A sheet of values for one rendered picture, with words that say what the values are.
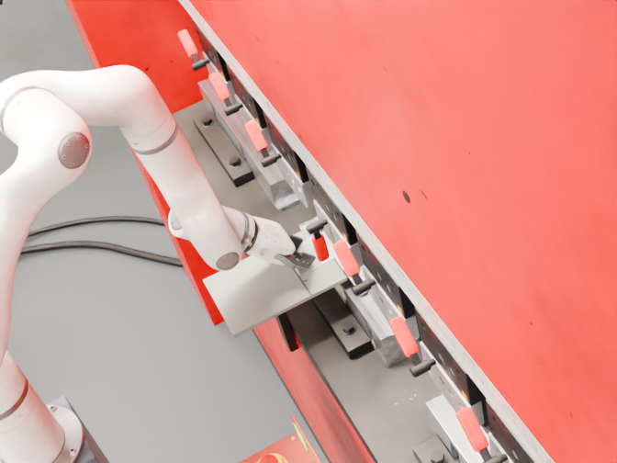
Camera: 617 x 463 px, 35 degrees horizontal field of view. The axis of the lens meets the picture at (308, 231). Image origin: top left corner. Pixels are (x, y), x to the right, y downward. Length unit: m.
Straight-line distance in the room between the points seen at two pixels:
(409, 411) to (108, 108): 0.83
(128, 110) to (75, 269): 2.17
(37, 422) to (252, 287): 0.52
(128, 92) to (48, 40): 3.45
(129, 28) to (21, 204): 1.10
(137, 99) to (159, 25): 1.01
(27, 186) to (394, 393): 0.85
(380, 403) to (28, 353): 1.86
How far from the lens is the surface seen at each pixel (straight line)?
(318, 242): 1.84
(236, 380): 3.23
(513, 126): 0.90
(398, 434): 1.96
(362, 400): 2.02
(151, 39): 2.68
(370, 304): 2.04
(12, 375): 1.83
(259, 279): 2.10
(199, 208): 1.80
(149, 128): 1.70
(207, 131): 2.66
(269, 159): 1.96
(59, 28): 5.16
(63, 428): 2.01
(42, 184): 1.59
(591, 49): 0.74
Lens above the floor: 2.53
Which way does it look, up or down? 45 degrees down
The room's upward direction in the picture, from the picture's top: 17 degrees counter-clockwise
